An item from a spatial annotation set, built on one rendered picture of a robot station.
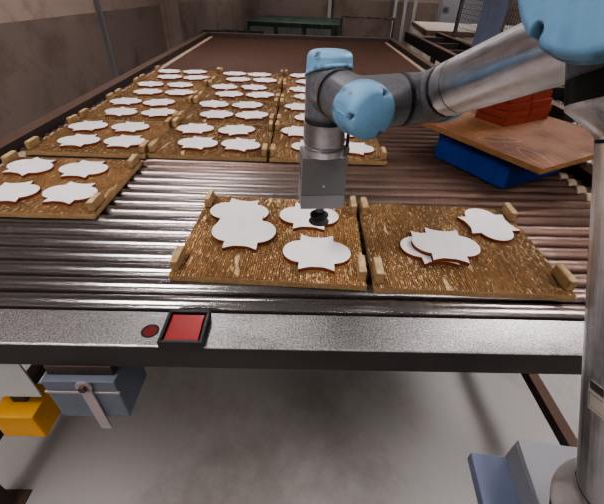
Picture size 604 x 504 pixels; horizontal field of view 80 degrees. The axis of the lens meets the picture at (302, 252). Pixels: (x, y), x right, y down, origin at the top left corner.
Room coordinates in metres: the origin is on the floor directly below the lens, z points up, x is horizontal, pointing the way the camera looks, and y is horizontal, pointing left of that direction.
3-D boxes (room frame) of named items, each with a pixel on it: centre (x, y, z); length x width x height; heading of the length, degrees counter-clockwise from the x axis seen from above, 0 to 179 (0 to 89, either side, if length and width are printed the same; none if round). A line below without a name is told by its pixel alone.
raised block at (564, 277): (0.59, -0.55, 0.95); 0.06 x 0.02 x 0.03; 0
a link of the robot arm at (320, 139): (0.65, -0.04, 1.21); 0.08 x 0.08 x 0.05
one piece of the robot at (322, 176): (0.66, -0.03, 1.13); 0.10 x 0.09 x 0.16; 6
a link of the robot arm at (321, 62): (0.65, -0.03, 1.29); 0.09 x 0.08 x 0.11; 21
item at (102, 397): (0.42, 0.40, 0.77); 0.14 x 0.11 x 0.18; 91
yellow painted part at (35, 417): (0.42, 0.58, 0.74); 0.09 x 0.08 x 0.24; 91
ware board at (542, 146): (1.28, -0.74, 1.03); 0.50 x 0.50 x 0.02; 30
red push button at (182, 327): (0.43, 0.20, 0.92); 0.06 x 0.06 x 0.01; 1
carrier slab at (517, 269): (0.72, -0.36, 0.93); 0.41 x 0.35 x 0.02; 90
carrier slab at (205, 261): (0.73, 0.07, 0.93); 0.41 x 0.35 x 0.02; 89
